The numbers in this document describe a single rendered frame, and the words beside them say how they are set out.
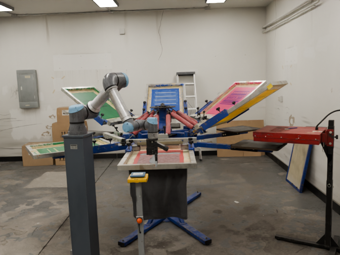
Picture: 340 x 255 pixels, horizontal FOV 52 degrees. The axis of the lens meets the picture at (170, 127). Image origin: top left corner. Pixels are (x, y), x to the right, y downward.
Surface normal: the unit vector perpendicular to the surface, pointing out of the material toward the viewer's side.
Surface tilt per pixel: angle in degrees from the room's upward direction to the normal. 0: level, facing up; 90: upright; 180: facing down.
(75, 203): 90
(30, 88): 90
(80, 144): 90
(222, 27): 90
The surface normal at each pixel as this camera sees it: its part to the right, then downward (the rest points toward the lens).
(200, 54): -0.02, 0.14
